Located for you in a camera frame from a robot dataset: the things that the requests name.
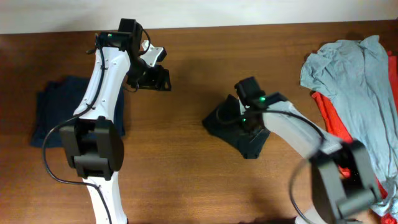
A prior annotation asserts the folded navy blue garment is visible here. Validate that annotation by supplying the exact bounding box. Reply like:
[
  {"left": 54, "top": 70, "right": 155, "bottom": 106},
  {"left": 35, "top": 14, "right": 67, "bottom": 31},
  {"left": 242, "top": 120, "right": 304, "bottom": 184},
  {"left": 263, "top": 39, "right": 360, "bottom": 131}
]
[{"left": 29, "top": 75, "right": 126, "bottom": 148}]

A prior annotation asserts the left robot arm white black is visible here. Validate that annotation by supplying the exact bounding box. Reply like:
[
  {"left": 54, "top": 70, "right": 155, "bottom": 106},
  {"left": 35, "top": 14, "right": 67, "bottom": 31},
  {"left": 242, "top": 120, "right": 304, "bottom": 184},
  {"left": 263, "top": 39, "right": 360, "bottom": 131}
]
[{"left": 59, "top": 18, "right": 172, "bottom": 223}]

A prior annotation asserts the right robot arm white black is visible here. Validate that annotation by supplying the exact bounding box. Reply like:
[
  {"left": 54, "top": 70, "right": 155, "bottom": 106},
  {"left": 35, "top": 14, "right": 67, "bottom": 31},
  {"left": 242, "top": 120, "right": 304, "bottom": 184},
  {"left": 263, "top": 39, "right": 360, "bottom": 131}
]
[{"left": 234, "top": 77, "right": 382, "bottom": 223}]

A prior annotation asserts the grey t-shirt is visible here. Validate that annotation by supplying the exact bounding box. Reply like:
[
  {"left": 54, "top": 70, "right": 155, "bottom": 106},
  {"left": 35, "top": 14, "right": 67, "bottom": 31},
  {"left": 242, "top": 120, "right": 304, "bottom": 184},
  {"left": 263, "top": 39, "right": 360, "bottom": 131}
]
[{"left": 300, "top": 35, "right": 397, "bottom": 218}]

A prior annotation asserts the black t-shirt with white logo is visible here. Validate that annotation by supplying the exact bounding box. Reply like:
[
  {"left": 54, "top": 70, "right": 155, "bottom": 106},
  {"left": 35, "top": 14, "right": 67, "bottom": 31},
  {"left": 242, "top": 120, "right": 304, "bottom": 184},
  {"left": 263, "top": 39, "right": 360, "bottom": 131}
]
[{"left": 202, "top": 95, "right": 271, "bottom": 159}]

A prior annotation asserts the red garment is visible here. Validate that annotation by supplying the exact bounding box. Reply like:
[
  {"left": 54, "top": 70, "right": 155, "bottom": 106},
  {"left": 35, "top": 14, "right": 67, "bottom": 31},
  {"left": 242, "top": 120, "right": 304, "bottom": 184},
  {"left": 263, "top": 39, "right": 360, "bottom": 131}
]
[{"left": 311, "top": 51, "right": 397, "bottom": 224}]

